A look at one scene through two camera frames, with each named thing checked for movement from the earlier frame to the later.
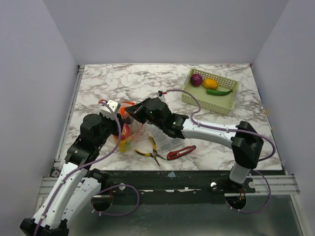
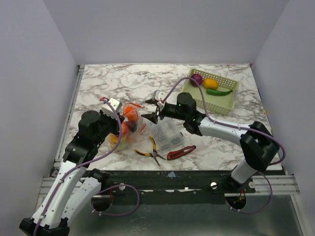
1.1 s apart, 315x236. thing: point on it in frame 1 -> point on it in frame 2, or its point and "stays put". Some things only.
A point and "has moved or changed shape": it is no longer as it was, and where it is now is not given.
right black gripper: (137, 110) -> (158, 112)
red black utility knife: (175, 154) stays put
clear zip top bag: (129, 132) has moved or changed shape
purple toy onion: (196, 80) stays put
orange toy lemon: (211, 83) stays put
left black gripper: (105, 118) stays put
